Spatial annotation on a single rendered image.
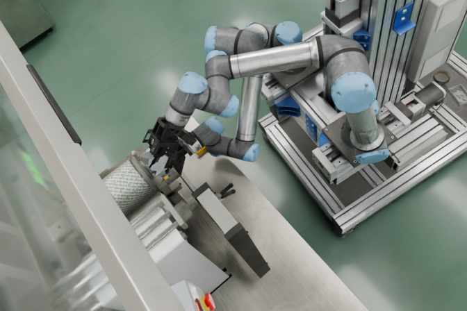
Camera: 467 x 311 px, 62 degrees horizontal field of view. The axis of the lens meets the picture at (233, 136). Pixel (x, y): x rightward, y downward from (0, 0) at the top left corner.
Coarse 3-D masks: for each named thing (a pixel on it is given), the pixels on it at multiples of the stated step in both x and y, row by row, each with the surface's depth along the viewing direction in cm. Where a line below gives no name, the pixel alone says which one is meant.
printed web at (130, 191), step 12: (120, 168) 125; (132, 168) 123; (108, 180) 123; (120, 180) 122; (132, 180) 122; (144, 180) 123; (120, 192) 121; (132, 192) 123; (144, 192) 125; (156, 192) 131; (120, 204) 122; (132, 204) 126
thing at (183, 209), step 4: (180, 204) 108; (184, 204) 108; (176, 208) 108; (180, 208) 107; (184, 208) 107; (188, 208) 107; (180, 212) 107; (184, 212) 107; (188, 212) 107; (172, 216) 107; (184, 216) 107; (188, 216) 107; (192, 216) 108; (172, 220) 106; (176, 220) 106; (184, 220) 107; (188, 220) 108; (192, 220) 109; (180, 228) 107
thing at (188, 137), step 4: (176, 132) 120; (180, 132) 120; (184, 132) 121; (188, 132) 128; (180, 136) 121; (184, 136) 122; (188, 136) 124; (192, 136) 127; (184, 140) 124; (188, 140) 125; (192, 140) 127; (196, 140) 128; (192, 144) 128
